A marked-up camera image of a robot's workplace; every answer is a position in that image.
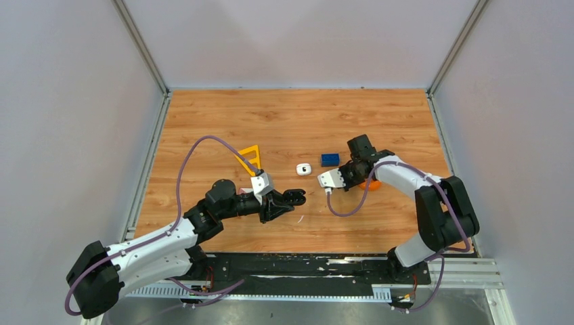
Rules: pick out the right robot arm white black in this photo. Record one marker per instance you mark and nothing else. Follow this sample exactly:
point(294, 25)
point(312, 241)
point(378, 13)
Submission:
point(445, 216)

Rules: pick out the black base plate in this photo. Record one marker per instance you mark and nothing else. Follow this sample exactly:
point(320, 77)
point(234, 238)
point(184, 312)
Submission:
point(304, 274)

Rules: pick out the yellow triangular plastic frame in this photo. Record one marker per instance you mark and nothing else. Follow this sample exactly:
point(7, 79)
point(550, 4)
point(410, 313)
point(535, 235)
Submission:
point(250, 159)

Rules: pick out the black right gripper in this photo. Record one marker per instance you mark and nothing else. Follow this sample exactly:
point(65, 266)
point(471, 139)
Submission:
point(342, 169)

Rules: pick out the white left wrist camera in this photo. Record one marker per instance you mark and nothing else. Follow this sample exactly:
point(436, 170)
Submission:
point(262, 184)

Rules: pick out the white earbud charging case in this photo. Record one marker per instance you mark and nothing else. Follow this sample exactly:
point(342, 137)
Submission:
point(303, 169)

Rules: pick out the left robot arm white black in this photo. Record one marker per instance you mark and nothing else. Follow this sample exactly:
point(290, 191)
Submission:
point(102, 275)

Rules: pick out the blue toy brick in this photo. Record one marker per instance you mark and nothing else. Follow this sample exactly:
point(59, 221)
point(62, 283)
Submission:
point(330, 160)

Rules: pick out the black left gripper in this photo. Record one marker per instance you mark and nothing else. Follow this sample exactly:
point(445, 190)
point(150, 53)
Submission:
point(273, 206)

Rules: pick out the black oval earbud case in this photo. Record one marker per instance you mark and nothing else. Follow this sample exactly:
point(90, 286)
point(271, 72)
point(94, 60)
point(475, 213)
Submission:
point(296, 197)

